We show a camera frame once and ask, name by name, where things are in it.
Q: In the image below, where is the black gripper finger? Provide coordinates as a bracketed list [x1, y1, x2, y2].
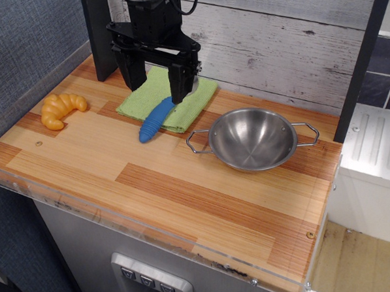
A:
[114, 51, 146, 91]
[168, 64, 196, 105]

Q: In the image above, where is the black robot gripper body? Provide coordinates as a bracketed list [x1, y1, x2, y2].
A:
[107, 0, 201, 74]

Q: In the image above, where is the blue handled metal spoon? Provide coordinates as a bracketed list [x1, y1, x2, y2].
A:
[138, 96, 176, 144]

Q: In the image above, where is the green folded cloth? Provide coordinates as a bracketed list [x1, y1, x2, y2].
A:
[116, 66, 218, 133]

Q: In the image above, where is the orange plastic croissant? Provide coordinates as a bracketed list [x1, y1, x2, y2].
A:
[41, 93, 88, 131]

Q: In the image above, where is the grey toy fridge cabinet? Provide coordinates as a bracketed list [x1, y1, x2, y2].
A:
[35, 201, 270, 292]

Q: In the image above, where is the silver dispenser button panel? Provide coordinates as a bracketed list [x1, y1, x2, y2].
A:
[111, 252, 193, 292]

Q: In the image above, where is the clear acrylic front guard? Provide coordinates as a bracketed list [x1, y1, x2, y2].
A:
[0, 169, 312, 292]

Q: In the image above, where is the white toy sink unit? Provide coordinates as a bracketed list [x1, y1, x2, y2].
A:
[327, 104, 390, 242]

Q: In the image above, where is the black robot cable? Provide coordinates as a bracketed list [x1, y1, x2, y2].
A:
[166, 0, 199, 16]

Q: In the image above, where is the steel bowl with wire handles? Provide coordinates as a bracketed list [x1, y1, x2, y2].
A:
[186, 108, 319, 172]

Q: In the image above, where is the dark right vertical post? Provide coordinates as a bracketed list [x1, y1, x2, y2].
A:
[333, 0, 389, 143]

